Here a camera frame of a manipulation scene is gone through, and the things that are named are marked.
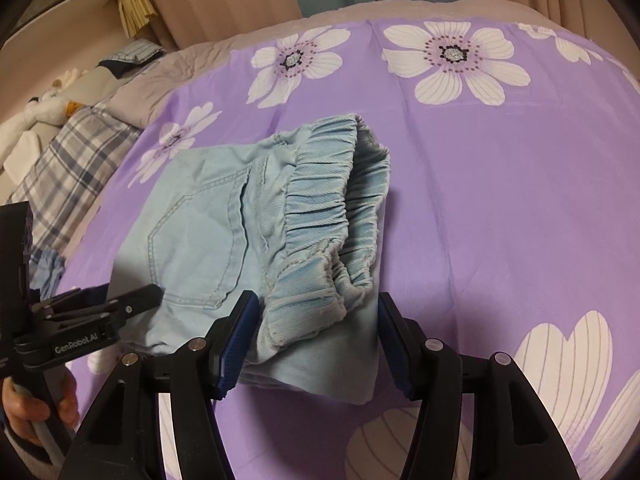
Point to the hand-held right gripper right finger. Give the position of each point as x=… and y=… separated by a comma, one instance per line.
x=397, y=350

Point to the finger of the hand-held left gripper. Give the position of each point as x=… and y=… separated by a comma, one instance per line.
x=135, y=299
x=75, y=297

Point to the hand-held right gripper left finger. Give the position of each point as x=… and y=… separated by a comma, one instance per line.
x=239, y=345

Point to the light blue denim pants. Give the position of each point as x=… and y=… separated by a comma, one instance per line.
x=225, y=240

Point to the person's left forearm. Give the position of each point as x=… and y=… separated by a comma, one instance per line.
x=25, y=457

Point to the person's left hand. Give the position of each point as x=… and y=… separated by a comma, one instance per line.
x=67, y=402

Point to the blue crumpled cloth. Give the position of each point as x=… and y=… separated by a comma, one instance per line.
x=47, y=272

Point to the plaid pillow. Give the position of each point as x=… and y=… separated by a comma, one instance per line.
x=75, y=170

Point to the white cloth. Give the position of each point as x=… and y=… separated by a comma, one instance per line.
x=27, y=152

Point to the purple floral bedsheet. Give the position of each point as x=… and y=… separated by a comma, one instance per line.
x=475, y=185

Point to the white plush toy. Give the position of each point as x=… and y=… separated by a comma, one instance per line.
x=45, y=105

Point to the striped folded cloth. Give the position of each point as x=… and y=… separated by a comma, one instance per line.
x=132, y=55

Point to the white shelf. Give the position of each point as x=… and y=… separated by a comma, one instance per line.
x=65, y=10

